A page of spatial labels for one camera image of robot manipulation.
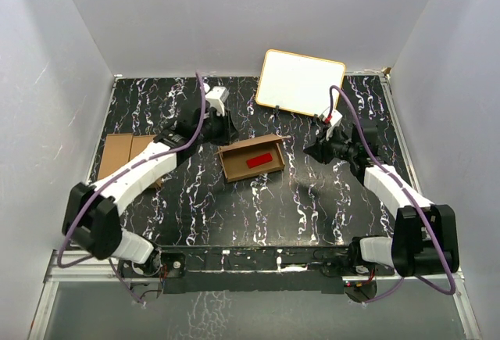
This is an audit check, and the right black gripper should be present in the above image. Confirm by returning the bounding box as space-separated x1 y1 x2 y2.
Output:
304 125 359 165

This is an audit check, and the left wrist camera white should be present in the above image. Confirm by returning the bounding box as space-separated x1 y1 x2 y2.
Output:
204 84 229 116

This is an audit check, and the red rectangular block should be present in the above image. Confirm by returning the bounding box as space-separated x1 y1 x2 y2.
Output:
246 152 273 169

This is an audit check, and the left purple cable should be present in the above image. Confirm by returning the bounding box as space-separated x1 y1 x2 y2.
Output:
57 70 208 306

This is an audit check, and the aluminium rail frame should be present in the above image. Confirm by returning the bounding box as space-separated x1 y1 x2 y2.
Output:
30 251 482 339

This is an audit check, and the folded brown cardboard box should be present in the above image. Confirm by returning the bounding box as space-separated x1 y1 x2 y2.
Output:
95 134 155 181

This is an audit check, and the white board yellow frame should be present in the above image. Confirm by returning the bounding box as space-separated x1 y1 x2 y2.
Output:
255 49 345 116

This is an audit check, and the purple cable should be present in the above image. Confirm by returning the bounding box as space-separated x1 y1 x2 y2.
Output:
57 70 208 306
327 84 457 304

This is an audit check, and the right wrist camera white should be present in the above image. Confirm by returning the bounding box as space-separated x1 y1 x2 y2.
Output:
319 109 342 140

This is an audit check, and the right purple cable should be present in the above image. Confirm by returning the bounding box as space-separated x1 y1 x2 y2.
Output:
327 84 457 304

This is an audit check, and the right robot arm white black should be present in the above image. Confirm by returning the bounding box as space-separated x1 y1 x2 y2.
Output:
304 120 459 277

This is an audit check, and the brown cardboard box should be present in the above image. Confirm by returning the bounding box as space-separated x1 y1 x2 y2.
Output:
217 134 289 183
95 134 155 181

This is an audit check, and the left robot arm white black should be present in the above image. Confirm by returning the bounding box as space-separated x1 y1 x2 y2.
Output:
62 106 238 277

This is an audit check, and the black base frame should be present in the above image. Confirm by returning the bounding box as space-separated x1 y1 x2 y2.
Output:
118 246 394 294

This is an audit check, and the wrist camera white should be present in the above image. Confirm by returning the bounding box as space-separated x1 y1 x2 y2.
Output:
204 84 229 116
319 109 342 140

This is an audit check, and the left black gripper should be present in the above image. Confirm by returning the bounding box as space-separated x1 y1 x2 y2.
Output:
195 109 241 148

